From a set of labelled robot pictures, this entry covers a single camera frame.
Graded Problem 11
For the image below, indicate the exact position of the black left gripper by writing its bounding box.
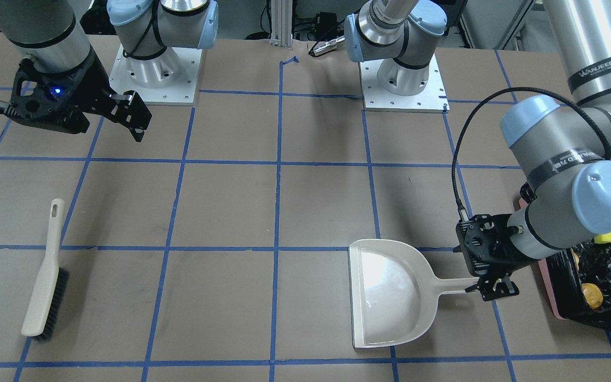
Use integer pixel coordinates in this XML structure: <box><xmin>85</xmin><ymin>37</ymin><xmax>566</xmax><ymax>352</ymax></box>
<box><xmin>455</xmin><ymin>214</ymin><xmax>523</xmax><ymax>301</ymax></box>

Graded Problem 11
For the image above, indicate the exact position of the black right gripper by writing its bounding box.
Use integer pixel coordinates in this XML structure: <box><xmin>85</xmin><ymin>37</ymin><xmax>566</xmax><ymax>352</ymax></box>
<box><xmin>0</xmin><ymin>51</ymin><xmax>151</xmax><ymax>143</ymax></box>

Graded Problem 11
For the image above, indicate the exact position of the beige plastic dustpan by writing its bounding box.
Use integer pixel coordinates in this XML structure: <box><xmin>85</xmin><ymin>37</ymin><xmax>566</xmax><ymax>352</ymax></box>
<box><xmin>347</xmin><ymin>239</ymin><xmax>478</xmax><ymax>349</ymax></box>

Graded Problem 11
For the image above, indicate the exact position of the yellow food piece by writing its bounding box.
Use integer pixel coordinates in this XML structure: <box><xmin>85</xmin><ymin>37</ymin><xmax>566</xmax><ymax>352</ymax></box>
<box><xmin>581</xmin><ymin>283</ymin><xmax>604</xmax><ymax>310</ymax></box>

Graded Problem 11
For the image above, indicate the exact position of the yellow green sponge piece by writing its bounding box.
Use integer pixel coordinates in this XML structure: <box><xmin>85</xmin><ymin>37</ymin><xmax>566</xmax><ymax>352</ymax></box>
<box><xmin>593</xmin><ymin>232</ymin><xmax>611</xmax><ymax>245</ymax></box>

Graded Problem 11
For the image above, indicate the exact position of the beige hand brush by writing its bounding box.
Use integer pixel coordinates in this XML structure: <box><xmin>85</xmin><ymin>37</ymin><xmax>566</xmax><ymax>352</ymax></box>
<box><xmin>20</xmin><ymin>198</ymin><xmax>69</xmax><ymax>342</ymax></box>

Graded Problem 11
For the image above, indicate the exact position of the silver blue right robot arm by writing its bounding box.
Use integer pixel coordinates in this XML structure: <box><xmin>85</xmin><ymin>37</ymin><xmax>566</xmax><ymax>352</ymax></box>
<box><xmin>0</xmin><ymin>1</ymin><xmax>219</xmax><ymax>142</ymax></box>

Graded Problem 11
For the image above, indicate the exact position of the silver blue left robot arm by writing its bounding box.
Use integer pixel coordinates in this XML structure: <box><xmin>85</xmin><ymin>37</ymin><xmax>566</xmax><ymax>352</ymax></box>
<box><xmin>350</xmin><ymin>1</ymin><xmax>611</xmax><ymax>301</ymax></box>

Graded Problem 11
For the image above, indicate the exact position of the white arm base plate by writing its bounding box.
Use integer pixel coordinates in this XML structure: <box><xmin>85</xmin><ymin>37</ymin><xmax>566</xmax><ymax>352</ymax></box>
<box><xmin>359</xmin><ymin>55</ymin><xmax>450</xmax><ymax>113</ymax></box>
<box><xmin>109</xmin><ymin>46</ymin><xmax>205</xmax><ymax>106</ymax></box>

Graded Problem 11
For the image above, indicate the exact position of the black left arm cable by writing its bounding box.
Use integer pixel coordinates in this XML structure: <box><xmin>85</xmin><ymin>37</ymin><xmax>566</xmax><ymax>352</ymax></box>
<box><xmin>452</xmin><ymin>87</ymin><xmax>611</xmax><ymax>223</ymax></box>

